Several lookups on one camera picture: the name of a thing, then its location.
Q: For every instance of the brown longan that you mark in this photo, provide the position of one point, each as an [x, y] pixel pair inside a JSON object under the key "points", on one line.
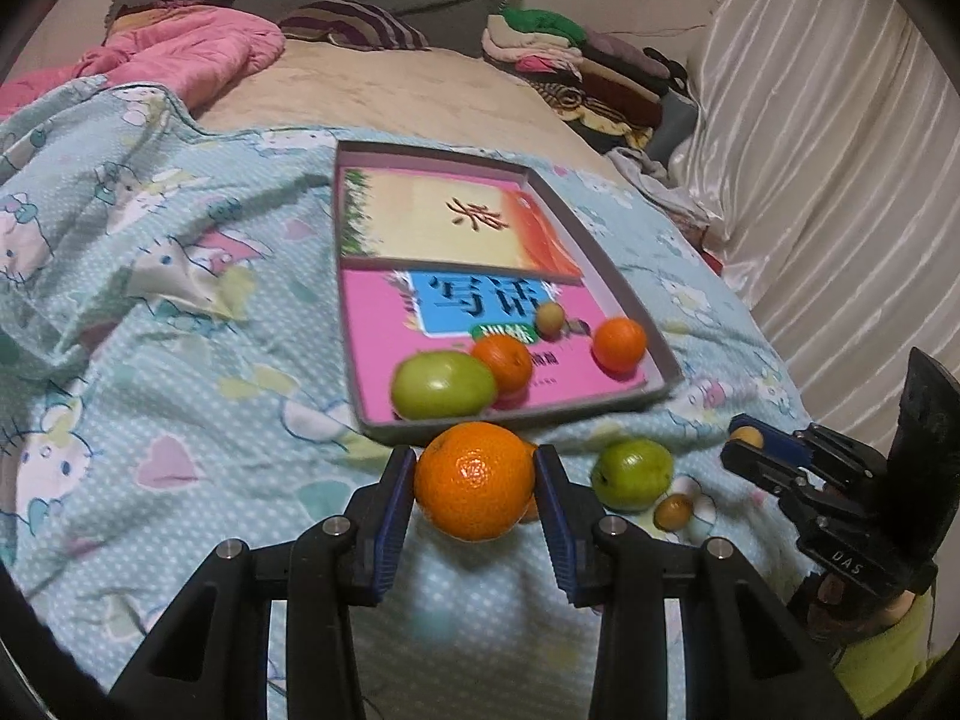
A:
{"points": [[746, 435], [550, 319], [673, 512]]}

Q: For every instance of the pink quilt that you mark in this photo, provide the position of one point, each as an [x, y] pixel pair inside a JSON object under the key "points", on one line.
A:
{"points": [[187, 45]]}

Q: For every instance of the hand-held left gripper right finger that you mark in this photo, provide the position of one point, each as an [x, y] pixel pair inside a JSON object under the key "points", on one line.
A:
{"points": [[559, 517]]}

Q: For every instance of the striped pillow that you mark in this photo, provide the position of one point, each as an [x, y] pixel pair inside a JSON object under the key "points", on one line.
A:
{"points": [[352, 22]]}

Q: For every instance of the white crumpled cloth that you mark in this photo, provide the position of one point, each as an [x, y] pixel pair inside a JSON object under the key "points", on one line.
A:
{"points": [[652, 172]]}

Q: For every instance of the grey cardboard box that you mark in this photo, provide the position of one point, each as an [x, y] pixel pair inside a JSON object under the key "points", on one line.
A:
{"points": [[420, 431]]}

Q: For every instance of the pile of folded clothes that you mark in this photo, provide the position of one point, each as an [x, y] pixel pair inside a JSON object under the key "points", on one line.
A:
{"points": [[600, 75]]}

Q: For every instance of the person's right forearm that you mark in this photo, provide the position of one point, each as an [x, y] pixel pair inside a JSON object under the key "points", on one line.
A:
{"points": [[892, 660]]}

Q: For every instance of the light blue cartoon cat blanket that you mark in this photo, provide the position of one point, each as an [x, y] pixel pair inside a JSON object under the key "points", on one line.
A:
{"points": [[187, 315]]}

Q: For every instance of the pink book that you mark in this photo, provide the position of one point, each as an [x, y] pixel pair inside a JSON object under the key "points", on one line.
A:
{"points": [[367, 330]]}

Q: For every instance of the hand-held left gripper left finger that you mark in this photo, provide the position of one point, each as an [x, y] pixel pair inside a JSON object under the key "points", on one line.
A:
{"points": [[397, 510]]}

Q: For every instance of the beige bed sheet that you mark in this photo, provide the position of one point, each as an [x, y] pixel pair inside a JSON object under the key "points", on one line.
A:
{"points": [[420, 90]]}

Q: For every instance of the cream and orange book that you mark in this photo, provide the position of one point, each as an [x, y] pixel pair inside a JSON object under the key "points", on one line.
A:
{"points": [[420, 217]]}

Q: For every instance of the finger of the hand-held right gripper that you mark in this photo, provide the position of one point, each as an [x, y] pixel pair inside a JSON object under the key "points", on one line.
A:
{"points": [[787, 446], [757, 469]]}

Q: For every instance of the orange mandarin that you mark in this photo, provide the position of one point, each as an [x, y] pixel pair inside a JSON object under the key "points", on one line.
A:
{"points": [[474, 480], [504, 361], [619, 343]]}

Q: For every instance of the large green jujube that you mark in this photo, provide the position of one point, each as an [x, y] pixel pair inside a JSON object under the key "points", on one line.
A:
{"points": [[442, 386]]}

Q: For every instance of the white satin curtain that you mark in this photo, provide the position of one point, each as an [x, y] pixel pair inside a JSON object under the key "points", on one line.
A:
{"points": [[825, 127]]}

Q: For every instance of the person's right hand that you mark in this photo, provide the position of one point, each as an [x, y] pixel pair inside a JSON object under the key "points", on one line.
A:
{"points": [[904, 604]]}

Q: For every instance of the small green jujube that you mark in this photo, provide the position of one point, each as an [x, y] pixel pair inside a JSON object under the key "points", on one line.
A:
{"points": [[632, 474]]}

